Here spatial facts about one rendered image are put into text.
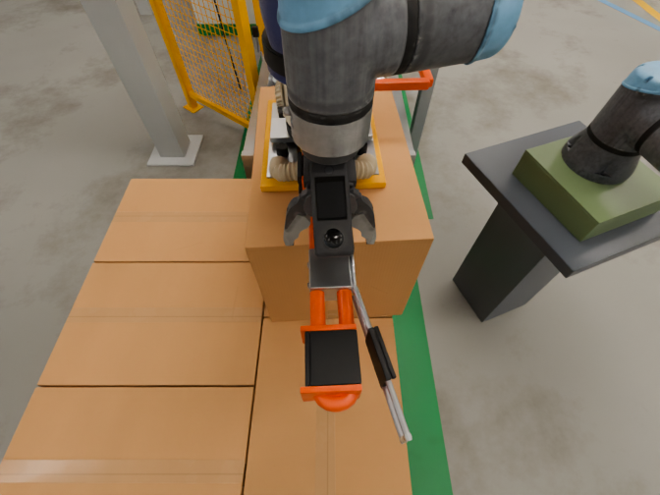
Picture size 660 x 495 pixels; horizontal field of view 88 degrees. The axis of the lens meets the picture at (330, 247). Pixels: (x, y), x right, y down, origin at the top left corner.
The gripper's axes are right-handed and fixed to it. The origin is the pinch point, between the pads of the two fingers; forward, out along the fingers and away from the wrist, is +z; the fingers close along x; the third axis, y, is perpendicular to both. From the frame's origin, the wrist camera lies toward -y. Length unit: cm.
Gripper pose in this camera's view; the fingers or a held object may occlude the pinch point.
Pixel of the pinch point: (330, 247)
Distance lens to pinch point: 55.6
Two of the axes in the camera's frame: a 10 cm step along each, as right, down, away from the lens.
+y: -0.2, -8.2, 5.7
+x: -10.0, 0.2, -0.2
